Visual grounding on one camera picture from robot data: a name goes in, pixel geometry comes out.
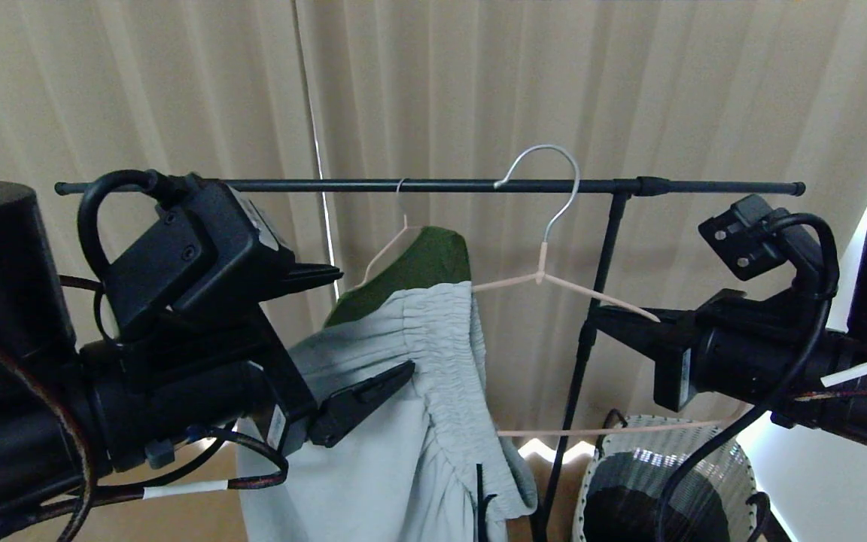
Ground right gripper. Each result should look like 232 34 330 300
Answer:
652 288 844 414

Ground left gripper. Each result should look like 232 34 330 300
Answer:
80 261 417 473

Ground green printed shirt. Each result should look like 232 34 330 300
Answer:
324 226 473 329

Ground pale grey shorts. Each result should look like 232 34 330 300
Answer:
236 282 540 542

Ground pink clothes hanger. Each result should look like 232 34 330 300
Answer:
357 178 425 291
471 144 752 439

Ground white laundry basket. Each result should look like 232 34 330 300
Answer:
571 409 774 542

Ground black clothes rack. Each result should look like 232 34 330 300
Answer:
54 175 807 542

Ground beige curtain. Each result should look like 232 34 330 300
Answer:
0 0 867 461

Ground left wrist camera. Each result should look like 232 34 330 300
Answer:
99 173 297 343

